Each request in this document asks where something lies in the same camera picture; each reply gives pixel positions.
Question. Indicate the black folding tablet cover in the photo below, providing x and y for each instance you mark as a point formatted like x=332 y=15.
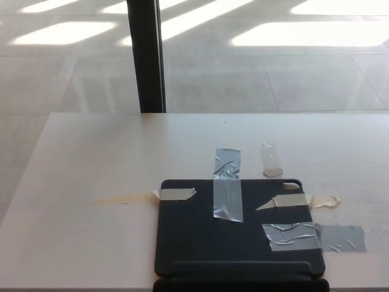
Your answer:
x=194 y=237

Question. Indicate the short beige masking tape strip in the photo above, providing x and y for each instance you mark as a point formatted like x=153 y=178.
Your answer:
x=174 y=194

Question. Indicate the clear tape piece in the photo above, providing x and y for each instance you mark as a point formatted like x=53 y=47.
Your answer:
x=271 y=161

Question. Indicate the black vertical pillar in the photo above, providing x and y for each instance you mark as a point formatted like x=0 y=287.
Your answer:
x=147 y=61

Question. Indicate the pointed beige masking tape strip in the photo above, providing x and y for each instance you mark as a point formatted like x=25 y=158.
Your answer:
x=293 y=200

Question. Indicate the long grey duct tape strip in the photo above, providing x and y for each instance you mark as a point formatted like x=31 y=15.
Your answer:
x=228 y=185

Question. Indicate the wide grey duct tape strip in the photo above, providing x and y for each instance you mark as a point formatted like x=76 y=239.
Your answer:
x=304 y=235

